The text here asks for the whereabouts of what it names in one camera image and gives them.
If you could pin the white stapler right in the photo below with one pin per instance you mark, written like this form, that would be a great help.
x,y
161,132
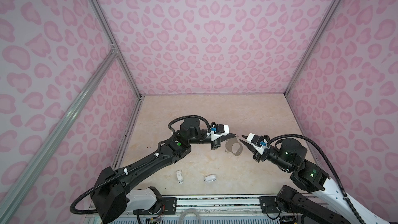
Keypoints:
x,y
210,178

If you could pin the white stapler left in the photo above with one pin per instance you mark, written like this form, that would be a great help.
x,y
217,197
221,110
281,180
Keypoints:
x,y
179,176

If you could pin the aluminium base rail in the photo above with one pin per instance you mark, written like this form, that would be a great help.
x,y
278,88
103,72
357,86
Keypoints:
x,y
225,209

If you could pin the white stapler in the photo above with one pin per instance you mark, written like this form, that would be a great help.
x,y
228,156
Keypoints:
x,y
179,176
210,178

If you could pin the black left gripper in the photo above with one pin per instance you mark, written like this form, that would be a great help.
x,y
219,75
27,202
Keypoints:
x,y
216,144

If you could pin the aluminium corner frame post right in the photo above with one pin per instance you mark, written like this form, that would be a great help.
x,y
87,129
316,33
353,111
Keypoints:
x,y
325,21

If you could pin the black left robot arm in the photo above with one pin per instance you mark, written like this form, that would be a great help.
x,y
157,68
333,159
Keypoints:
x,y
115,189

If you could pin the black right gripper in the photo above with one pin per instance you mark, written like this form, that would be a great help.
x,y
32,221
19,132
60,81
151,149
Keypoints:
x,y
257,155

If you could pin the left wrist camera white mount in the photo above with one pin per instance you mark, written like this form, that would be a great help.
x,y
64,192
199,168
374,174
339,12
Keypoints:
x,y
218,131

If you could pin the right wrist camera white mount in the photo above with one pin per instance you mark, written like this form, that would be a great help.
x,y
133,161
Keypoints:
x,y
259,141

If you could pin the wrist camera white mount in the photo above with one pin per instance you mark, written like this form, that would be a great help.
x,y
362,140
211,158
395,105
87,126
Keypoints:
x,y
218,131
259,141

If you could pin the aluminium frame post left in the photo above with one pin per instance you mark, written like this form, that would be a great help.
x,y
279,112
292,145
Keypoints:
x,y
103,22

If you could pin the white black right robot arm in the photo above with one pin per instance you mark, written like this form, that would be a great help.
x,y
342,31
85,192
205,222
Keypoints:
x,y
288,154

